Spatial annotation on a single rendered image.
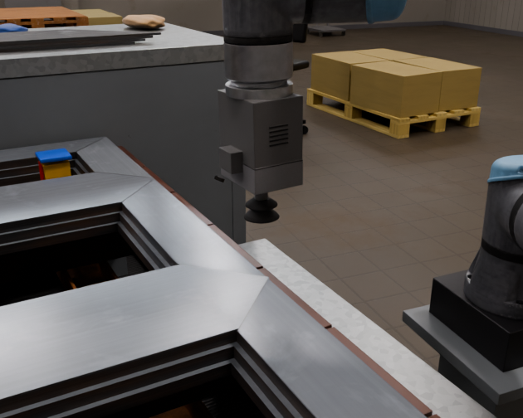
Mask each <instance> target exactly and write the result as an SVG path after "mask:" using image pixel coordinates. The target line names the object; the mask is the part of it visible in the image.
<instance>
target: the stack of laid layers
mask: <svg viewBox="0 0 523 418"><path fill-rule="evenodd" d="M69 154H70V155H71V156H72V159H69V160H68V161H69V162H70V168H71V176H73V175H78V174H84V173H94V172H93V170H92V169H91V168H90V167H89V166H88V165H87V164H86V162H85V161H84V160H83V159H82V158H81V157H80V156H79V155H78V153H77V152H74V153H69ZM38 161H39V160H38V158H27V159H21V160H15V161H9V162H2V163H0V187H3V186H8V185H14V184H19V183H25V182H35V181H41V178H40V172H39V166H38ZM117 231H118V232H119V233H120V234H121V236H122V237H123V238H124V239H125V241H126V242H127V243H128V245H129V246H130V248H131V249H132V250H133V251H134V253H135V254H136V255H137V256H138V257H139V258H140V260H141V261H142V262H143V263H144V265H145V266H146V267H147V269H148V270H149V271H152V270H158V269H163V268H166V267H169V266H173V265H177V264H176V263H175V262H174V261H173V259H172V258H171V257H170V256H169V255H168V254H167V253H166V252H165V250H164V249H163V248H162V247H161V246H160V245H159V244H158V242H157V241H156V240H155V239H154V238H153V237H152V236H151V235H150V234H149V233H148V232H147V231H146V230H145V229H144V227H143V226H142V225H141V224H140V223H139V222H138V221H137V220H136V218H135V217H134V216H133V215H132V214H131V213H130V212H129V210H128V209H127V208H126V207H125V206H124V205H123V204H122V202H119V203H115V204H110V205H105V206H100V207H92V208H87V209H82V210H77V211H69V212H64V213H59V214H55V215H50V216H41V217H36V218H32V219H26V220H22V221H14V222H8V223H3V224H0V255H5V254H10V253H14V252H18V251H23V250H30V249H35V248H39V247H43V246H48V245H55V244H60V243H64V242H68V241H76V240H80V239H85V238H89V237H93V236H101V235H105V234H110V233H113V232H117ZM231 374H232V376H233V377H234V378H235V379H236V381H237V382H238V383H239V385H240V386H241V387H242V389H243V390H244V391H245V392H246V393H247V394H248V396H249V397H250V398H251V399H252V401H253V402H254V403H255V405H256V406H257V408H258V409H259V410H260V411H261V413H262V414H263V415H264V416H265V417H266V418H315V417H314V416H313V415H312V414H311V413H310V412H309V411H308V410H307V409H306V408H305V406H304V405H303V404H302V403H301V402H300V401H299V400H298V399H297V397H296V396H295V395H294V394H293V393H292V392H291V391H290V389H289V388H288V387H287V386H286V385H285V384H284V383H283V382H282V380H281V379H280V378H279V377H278V376H277V375H276V374H275V373H274V372H273V371H272V370H271V369H270V368H269V367H268V366H267V364H266V363H265V362H264V361H263V360H262V359H261V358H260V356H259V355H258V354H257V353H256V352H255V351H254V350H253V349H252V347H251V346H250V345H249V344H248V343H247V342H246V340H245V339H244V338H243V337H242V336H241V335H240V334H239V333H238V331H237V330H234V331H231V332H229V333H224V334H221V335H217V336H215V337H212V338H207V339H204V340H201V341H198V342H195V343H190V344H187V345H184V346H182V347H178V348H174V349H170V350H168V351H164V352H160V353H156V354H154V355H151V356H147V357H143V358H140V359H137V360H134V361H131V362H126V363H123V364H120V365H117V366H114V367H109V368H106V369H104V370H100V371H98V372H92V373H90V374H86V375H84V376H81V377H76V378H73V379H70V380H67V381H64V382H59V383H57V384H53V385H50V386H45V387H43V388H39V389H36V390H34V391H29V392H26V393H22V394H20V395H17V396H12V397H8V398H6V399H3V400H0V418H101V417H104V416H108V415H111V414H114V413H116V412H119V411H123V410H126V409H129V408H131V407H134V406H138V405H141V404H144V403H146V402H149V401H153V400H156V399H159V398H161V397H164V396H168V395H171V394H174V393H176V392H179V391H183V390H186V389H189V388H191V387H194V386H198V385H201V384H203V383H206V382H210V381H213V380H216V379H218V378H221V377H225V376H228V375H231Z"/></svg>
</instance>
